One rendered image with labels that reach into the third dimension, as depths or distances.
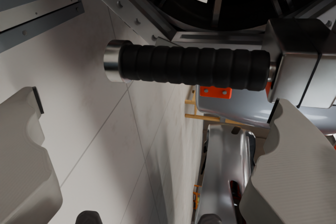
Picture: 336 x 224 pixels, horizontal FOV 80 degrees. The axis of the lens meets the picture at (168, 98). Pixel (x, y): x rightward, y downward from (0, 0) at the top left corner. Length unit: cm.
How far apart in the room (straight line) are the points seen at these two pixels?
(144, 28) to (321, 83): 32
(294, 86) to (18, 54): 105
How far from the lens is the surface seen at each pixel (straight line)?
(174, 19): 50
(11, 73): 109
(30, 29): 105
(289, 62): 18
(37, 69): 117
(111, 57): 20
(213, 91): 46
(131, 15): 43
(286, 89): 19
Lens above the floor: 86
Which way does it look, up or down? 14 degrees down
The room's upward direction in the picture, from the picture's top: 96 degrees clockwise
